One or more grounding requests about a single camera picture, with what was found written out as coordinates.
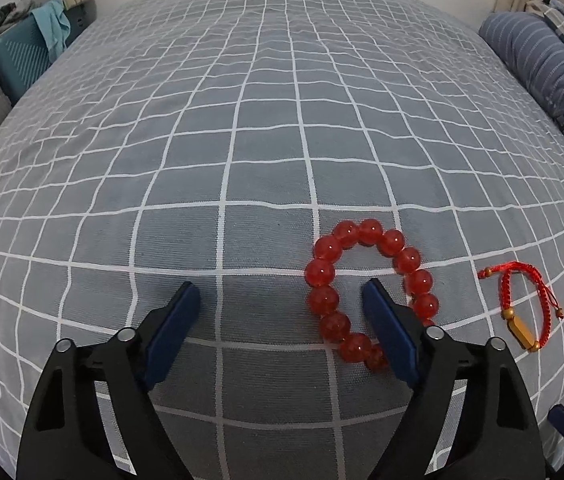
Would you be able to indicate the teal cloth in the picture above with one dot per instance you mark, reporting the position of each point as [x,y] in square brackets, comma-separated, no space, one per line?
[54,22]

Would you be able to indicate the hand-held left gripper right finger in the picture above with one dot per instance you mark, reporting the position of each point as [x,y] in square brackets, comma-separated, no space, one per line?
[392,327]

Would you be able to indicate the blue striped pillow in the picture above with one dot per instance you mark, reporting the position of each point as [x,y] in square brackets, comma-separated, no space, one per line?
[547,70]

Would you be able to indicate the teal suitcase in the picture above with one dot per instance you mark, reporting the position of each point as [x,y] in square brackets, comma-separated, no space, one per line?
[14,60]

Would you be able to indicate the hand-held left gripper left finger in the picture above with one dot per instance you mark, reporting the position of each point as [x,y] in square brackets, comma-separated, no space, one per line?
[174,322]

